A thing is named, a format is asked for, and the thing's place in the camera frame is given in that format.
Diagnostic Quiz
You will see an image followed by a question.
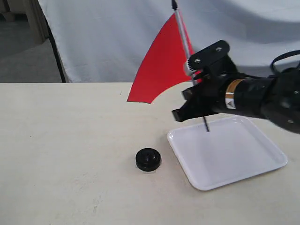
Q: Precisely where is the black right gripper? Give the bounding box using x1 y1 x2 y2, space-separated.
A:
172 40 240 122

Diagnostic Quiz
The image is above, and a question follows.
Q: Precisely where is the red flag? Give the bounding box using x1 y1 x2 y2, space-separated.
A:
127 0 210 133

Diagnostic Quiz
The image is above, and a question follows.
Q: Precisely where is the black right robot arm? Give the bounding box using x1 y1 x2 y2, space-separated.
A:
172 40 300 134

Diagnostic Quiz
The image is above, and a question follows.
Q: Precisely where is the black round flag base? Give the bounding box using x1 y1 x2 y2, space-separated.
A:
135 148 162 172

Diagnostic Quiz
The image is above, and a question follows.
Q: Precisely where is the white rectangular plastic tray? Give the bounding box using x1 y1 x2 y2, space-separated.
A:
167 116 288 191

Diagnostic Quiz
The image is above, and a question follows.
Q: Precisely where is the white backdrop cloth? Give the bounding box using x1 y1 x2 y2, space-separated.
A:
39 0 300 83

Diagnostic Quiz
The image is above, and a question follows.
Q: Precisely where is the black backdrop stand pole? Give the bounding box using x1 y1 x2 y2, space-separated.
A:
43 13 67 83

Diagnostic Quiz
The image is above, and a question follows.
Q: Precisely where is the wooden furniture in background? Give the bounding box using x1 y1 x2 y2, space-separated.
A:
0 0 50 45

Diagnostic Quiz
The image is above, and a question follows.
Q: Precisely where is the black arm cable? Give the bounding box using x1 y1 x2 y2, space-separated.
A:
246 50 300 79

